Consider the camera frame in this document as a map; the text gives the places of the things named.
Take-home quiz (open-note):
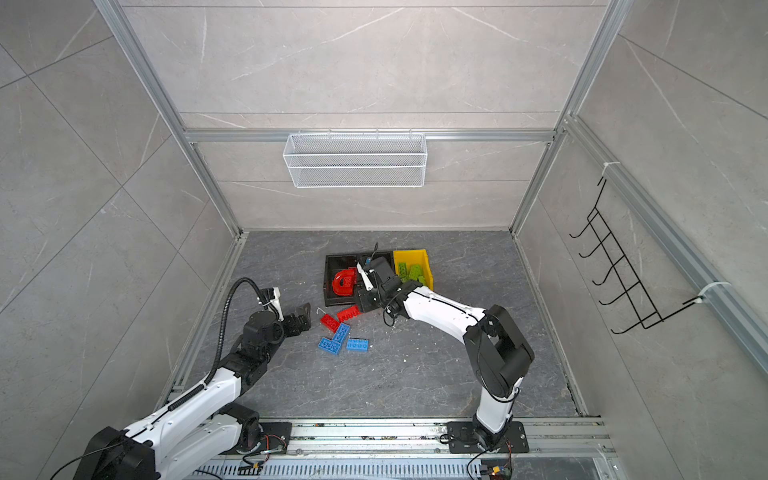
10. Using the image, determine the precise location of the red lego plate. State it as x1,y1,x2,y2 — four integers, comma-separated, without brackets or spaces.
320,314,341,333

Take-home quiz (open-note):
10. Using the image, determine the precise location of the green long lego brick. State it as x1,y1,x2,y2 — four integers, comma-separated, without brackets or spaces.
408,264,424,283

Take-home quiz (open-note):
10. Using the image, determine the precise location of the blue long lego brick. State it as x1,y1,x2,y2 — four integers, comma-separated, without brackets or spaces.
332,323,351,345

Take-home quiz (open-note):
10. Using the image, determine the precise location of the red long lego brick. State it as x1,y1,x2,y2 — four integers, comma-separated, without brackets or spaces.
337,305,361,323

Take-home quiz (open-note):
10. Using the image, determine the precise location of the red arch lego piece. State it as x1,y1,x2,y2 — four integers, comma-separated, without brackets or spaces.
331,267,358,297

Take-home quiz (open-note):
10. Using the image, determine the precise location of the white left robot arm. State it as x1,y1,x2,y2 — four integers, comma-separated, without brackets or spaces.
74,303,311,479

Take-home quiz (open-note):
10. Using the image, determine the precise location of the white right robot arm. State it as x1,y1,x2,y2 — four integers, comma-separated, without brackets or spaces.
355,253,535,449

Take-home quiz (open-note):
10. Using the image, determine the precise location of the black plastic bin middle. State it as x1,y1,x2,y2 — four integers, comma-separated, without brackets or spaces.
357,250,396,271

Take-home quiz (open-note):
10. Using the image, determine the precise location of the black plastic bin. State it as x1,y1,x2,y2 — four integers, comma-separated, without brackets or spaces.
357,250,396,271
323,253,360,307

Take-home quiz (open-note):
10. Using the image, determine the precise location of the yellow plastic bin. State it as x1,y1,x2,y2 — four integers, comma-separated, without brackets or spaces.
394,249,434,289

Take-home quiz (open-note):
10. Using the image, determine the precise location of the black plastic bin left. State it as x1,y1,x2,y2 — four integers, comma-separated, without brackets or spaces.
323,253,360,307

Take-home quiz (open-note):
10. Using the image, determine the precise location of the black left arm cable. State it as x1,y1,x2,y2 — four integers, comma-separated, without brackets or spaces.
206,277,270,385

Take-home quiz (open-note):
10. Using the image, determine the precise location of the white wire mesh basket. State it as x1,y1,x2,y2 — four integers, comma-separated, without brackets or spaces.
283,132,428,188

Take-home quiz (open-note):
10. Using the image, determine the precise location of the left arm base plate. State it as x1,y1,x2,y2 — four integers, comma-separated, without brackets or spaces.
234,422,293,455

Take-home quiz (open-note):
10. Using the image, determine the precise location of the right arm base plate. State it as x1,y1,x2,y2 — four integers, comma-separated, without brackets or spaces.
439,421,530,454

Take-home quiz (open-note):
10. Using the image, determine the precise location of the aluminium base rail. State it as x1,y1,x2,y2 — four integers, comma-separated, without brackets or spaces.
190,417,626,479

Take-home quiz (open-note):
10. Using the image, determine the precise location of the black wire hook rack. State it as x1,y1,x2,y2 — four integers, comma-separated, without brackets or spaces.
568,176,730,335

